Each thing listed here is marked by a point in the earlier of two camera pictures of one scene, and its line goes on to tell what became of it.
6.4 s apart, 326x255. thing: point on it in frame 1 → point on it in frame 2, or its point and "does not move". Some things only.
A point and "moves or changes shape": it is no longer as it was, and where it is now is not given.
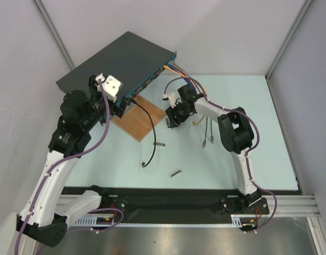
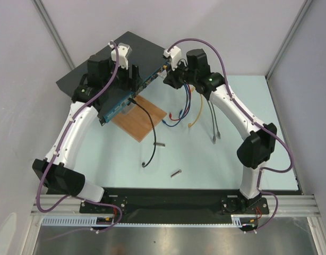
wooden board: [135, 121] does not move
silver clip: [168, 121] → [162, 75]
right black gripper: [173, 117] → [172, 78]
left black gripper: [116, 110] → [135, 82]
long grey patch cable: [191, 81] moves or changes shape
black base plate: [190, 203] does not move
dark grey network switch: [135, 61] does not move
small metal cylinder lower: [176, 173] does not move
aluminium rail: [297, 205] does not move
